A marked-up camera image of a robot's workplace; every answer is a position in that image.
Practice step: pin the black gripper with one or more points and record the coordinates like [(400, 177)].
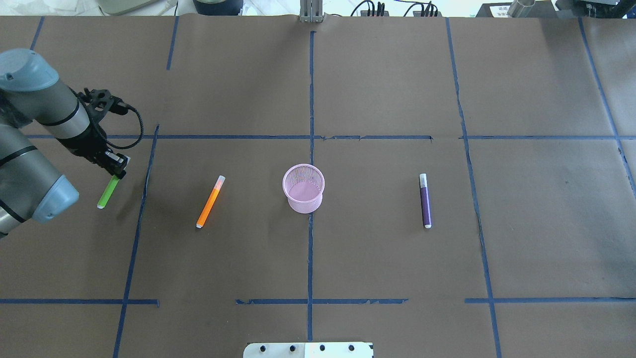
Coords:
[(91, 147)]

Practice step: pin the steel cup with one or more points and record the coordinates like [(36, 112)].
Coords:
[(520, 8)]

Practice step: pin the green highlighter pen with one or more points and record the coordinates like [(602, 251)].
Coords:
[(108, 192)]

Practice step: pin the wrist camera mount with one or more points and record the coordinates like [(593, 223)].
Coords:
[(98, 102)]

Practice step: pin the purple highlighter pen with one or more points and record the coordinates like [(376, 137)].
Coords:
[(425, 201)]

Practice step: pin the pink mesh pen holder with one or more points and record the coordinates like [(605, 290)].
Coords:
[(303, 186)]

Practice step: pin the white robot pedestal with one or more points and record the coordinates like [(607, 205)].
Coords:
[(310, 350)]

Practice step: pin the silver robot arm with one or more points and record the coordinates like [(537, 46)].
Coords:
[(31, 90)]

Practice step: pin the aluminium frame post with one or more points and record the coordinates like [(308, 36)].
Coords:
[(311, 11)]

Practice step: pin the orange highlighter pen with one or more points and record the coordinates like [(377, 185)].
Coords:
[(202, 219)]

